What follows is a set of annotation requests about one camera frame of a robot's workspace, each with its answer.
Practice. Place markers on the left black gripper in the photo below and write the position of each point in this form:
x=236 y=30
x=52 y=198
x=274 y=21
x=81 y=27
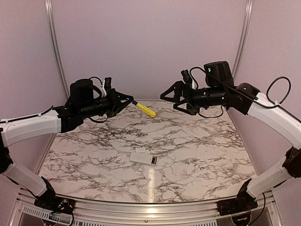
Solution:
x=116 y=105

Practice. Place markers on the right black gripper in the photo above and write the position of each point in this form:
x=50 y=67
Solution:
x=180 y=86

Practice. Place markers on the yellow handled screwdriver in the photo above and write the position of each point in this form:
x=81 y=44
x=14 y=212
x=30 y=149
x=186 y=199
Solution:
x=145 y=109

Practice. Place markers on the white battery cover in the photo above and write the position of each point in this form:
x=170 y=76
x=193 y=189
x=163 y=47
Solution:
x=140 y=150

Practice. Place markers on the white remote control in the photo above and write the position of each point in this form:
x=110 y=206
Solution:
x=141 y=158

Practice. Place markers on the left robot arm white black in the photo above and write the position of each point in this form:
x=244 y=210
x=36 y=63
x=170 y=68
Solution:
x=85 y=101

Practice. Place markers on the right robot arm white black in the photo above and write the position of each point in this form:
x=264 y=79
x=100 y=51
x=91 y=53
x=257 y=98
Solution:
x=248 y=100

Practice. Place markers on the battery in remote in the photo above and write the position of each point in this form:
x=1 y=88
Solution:
x=154 y=160

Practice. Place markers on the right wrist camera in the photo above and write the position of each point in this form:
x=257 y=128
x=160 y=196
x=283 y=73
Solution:
x=188 y=79

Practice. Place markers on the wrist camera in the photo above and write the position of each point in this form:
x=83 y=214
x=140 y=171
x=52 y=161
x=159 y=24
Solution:
x=188 y=79
x=106 y=85

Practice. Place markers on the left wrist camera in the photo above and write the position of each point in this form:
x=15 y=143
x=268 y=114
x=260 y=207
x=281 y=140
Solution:
x=106 y=85

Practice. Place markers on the right aluminium frame post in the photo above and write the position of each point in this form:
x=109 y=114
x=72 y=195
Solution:
x=243 y=37

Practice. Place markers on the aluminium frame post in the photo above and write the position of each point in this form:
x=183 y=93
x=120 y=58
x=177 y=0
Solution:
x=243 y=37
x=55 y=47

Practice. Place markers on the front aluminium rail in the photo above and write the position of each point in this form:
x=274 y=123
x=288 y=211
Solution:
x=214 y=212

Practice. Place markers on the left aluminium frame post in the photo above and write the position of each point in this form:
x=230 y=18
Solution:
x=55 y=47

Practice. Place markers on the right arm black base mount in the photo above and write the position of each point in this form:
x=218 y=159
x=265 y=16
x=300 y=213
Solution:
x=235 y=205

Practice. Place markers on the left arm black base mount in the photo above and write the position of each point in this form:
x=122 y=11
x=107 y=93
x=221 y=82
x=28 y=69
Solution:
x=57 y=205

